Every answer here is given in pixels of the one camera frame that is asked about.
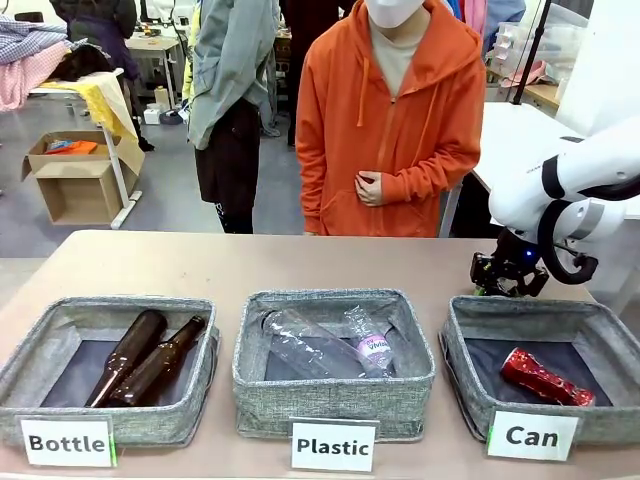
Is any crushed red can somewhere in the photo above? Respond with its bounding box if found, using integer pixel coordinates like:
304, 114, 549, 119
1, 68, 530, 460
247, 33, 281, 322
499, 347, 597, 407

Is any white sign reading Bottle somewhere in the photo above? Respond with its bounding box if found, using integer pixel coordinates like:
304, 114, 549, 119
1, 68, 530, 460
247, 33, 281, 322
19, 414, 119, 469

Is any person in orange hoodie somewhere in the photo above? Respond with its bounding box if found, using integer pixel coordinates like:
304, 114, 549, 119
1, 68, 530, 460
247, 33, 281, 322
294, 0, 487, 238

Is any white side table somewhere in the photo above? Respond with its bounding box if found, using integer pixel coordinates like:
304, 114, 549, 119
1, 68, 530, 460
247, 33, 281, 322
439, 101, 640, 239

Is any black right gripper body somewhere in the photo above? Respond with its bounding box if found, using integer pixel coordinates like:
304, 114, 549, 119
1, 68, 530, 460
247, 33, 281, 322
492, 227, 540, 282

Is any person in black clothes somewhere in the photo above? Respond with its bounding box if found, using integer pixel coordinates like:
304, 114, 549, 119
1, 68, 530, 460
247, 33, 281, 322
278, 0, 346, 149

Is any person in grey-green jacket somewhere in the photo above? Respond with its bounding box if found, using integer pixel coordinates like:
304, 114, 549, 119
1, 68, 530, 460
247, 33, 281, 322
187, 0, 281, 235

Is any pile of pink checked clothes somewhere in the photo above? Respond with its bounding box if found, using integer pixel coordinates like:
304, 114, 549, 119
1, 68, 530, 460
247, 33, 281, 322
0, 13, 81, 114

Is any person in dark purple jacket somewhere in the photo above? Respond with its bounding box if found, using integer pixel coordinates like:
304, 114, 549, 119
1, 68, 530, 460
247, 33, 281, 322
49, 0, 156, 154

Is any brown glass bottle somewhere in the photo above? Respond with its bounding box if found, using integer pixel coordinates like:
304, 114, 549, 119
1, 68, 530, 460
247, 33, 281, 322
84, 309, 169, 409
107, 314, 208, 409

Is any white face mask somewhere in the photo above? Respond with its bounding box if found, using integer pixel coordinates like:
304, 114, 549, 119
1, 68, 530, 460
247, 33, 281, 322
364, 0, 427, 29

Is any grey fabric basket can label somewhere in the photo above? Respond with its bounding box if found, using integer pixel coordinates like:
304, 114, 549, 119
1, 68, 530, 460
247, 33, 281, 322
438, 293, 640, 444

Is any white table with yellow cloth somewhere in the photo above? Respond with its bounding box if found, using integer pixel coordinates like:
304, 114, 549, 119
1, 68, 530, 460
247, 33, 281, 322
28, 68, 147, 231

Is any clear plastic bottle without label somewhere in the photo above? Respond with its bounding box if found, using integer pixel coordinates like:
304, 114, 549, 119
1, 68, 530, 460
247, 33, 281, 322
260, 308, 369, 380

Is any person's left hand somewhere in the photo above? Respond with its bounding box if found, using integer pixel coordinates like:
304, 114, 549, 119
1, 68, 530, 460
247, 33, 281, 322
353, 169, 386, 207

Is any white sign reading Can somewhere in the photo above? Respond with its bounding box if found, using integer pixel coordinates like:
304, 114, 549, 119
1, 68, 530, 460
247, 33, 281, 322
485, 407, 581, 461

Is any black stand pole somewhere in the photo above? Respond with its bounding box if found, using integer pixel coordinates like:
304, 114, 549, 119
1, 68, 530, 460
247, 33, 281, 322
512, 0, 554, 106

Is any open cardboard box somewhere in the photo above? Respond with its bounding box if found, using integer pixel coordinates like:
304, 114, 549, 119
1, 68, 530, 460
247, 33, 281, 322
19, 130, 140, 226

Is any orange cloth in box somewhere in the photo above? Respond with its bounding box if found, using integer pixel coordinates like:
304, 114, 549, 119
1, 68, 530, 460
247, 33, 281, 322
47, 139, 99, 155

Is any clear plastic bottle purple label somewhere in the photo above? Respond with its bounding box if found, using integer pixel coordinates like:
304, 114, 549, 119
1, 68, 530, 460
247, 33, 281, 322
343, 304, 397, 380

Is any grey fabric basket bottle label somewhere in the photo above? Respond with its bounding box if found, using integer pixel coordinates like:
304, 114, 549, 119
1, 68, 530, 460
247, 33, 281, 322
0, 295, 221, 448

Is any grey fabric basket plastic label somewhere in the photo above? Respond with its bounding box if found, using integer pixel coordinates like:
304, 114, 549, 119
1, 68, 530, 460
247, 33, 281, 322
232, 288, 437, 441

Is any white sign reading Plastic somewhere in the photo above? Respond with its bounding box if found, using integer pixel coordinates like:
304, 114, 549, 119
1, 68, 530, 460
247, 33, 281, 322
288, 417, 379, 474

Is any wooden background workbench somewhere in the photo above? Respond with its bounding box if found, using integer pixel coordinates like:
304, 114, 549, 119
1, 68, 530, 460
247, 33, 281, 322
124, 37, 182, 109

